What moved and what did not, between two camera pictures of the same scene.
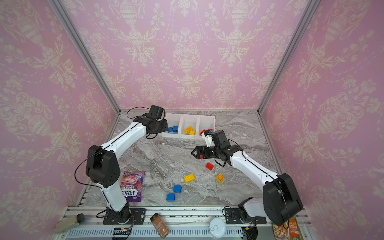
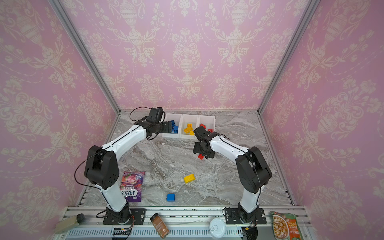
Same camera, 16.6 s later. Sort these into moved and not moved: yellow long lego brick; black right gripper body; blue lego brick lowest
Moved: black right gripper body
Not moved: yellow long lego brick; blue lego brick lowest
